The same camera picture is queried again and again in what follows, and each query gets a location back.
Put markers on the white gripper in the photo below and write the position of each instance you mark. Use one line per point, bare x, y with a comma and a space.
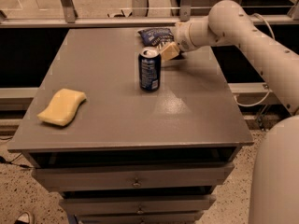
182, 37

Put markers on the blue chip bag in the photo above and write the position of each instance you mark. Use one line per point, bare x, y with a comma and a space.
152, 37

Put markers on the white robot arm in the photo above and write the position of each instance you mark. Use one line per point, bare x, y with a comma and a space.
274, 195

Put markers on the yellow sponge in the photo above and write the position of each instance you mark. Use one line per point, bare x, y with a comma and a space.
62, 107

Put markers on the blue soda can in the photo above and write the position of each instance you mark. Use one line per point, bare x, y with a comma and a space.
149, 67

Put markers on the grey drawer cabinet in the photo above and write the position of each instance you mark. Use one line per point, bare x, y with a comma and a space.
191, 119

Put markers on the top cabinet drawer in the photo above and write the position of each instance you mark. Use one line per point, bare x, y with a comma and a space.
133, 177

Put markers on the cabinet drawer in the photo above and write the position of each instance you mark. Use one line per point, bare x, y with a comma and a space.
133, 177
137, 204
157, 218

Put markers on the middle cabinet drawer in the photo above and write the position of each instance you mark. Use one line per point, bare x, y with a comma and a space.
137, 204

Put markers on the bottom cabinet drawer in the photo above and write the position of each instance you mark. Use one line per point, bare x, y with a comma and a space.
157, 218

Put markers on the white shoe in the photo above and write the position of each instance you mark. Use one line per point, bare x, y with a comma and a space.
25, 218

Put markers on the metal railing frame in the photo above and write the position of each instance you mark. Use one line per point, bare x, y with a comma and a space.
128, 13

